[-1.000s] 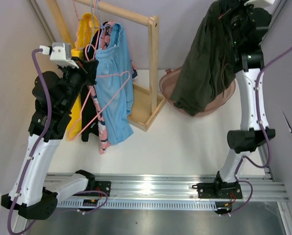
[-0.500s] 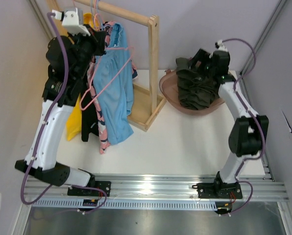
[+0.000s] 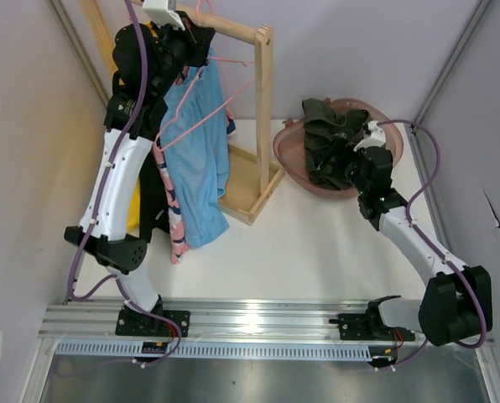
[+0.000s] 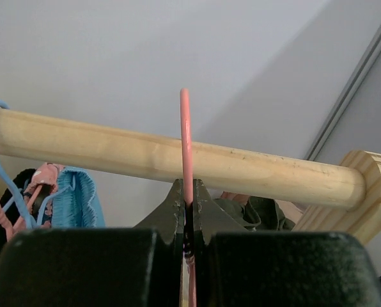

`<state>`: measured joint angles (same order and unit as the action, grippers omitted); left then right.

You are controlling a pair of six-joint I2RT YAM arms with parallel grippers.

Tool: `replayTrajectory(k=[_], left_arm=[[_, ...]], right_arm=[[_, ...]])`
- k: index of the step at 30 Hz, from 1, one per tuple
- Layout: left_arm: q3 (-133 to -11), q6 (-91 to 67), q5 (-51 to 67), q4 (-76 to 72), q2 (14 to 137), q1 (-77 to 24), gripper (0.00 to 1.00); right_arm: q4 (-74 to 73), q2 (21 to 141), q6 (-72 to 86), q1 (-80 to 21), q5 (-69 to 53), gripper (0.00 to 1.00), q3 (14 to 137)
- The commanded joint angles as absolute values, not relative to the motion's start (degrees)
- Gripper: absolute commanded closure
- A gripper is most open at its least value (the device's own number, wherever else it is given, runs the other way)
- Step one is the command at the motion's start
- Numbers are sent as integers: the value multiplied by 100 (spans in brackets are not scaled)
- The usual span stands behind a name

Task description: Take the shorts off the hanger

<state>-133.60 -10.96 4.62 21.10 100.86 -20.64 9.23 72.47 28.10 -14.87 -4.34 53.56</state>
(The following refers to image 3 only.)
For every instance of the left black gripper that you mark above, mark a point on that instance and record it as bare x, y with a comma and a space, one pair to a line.
198, 39

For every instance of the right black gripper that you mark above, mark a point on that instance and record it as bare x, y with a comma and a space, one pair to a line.
347, 155

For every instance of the olive green shorts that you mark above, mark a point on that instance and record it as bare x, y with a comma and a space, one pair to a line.
329, 137

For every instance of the light blue shorts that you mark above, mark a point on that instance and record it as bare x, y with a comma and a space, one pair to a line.
199, 168

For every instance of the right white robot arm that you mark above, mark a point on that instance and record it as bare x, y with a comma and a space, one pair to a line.
457, 303

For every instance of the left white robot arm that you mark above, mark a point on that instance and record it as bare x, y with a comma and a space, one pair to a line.
148, 59

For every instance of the black shorts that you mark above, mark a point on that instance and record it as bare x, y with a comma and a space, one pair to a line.
153, 205

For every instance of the pink patterned shorts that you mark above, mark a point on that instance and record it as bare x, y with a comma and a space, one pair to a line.
174, 218

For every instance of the yellow shorts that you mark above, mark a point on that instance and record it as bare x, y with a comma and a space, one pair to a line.
134, 209

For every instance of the wooden clothes rack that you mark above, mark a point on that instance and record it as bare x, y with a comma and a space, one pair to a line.
246, 184

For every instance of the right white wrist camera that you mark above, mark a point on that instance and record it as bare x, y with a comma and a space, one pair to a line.
374, 136

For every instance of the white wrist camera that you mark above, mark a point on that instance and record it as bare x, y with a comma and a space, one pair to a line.
163, 12
374, 136

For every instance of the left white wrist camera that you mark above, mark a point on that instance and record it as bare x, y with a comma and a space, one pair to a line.
163, 12

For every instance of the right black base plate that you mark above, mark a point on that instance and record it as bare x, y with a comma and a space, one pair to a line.
368, 327

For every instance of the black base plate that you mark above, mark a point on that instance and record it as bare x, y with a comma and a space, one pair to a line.
133, 323
368, 327

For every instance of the aluminium mounting rail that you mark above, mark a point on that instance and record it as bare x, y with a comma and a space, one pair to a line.
211, 320

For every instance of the slotted cable duct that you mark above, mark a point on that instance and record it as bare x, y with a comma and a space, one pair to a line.
224, 350

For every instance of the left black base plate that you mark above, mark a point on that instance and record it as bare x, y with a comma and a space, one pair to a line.
133, 323

